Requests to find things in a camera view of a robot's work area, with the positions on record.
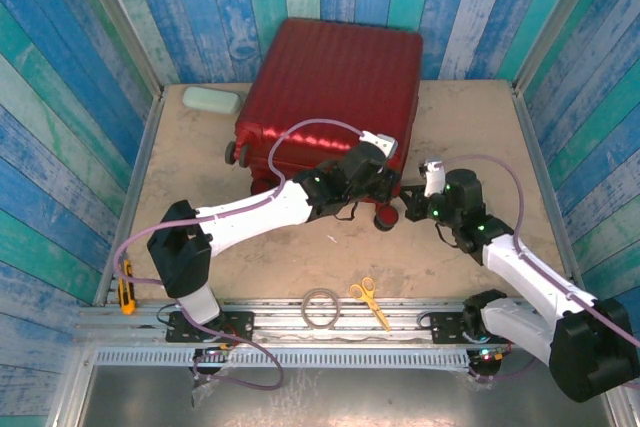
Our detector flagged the clear tape roll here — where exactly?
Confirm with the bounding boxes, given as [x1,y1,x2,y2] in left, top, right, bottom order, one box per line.
[300,289,342,332]

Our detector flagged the aluminium mounting rail frame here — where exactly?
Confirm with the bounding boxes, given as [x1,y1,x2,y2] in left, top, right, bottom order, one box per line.
[74,296,609,348]

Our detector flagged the grey slotted cable duct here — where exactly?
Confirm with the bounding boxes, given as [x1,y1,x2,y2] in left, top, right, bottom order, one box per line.
[94,349,471,368]

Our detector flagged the aluminium frame post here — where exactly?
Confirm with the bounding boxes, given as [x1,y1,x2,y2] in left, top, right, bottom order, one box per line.
[512,0,614,93]
[69,0,166,101]

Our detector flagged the red hard-shell suitcase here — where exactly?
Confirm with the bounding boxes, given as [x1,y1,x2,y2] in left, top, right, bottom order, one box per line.
[223,18,425,232]

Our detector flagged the small LED circuit board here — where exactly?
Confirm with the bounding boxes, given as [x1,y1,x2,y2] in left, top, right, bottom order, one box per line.
[192,344,236,383]
[469,346,507,381]

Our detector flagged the yellow utility knife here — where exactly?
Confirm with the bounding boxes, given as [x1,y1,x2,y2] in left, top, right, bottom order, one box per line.
[117,259,137,316]

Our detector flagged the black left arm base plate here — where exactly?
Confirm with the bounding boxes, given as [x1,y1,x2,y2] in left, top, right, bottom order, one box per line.
[165,309,255,344]

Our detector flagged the pale green glasses case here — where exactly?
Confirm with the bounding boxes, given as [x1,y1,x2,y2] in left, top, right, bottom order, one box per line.
[182,86,242,115]

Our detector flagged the grey steel sheet panel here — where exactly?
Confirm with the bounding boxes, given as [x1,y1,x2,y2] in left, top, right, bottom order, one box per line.
[74,364,619,427]

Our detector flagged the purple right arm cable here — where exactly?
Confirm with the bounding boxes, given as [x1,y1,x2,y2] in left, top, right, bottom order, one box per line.
[437,154,640,386]

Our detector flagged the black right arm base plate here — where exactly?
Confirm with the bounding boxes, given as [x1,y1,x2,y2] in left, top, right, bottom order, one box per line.
[429,310,522,346]

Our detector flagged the yellow-handled scissors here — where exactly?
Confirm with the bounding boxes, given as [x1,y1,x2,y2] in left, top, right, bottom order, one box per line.
[348,276,391,333]

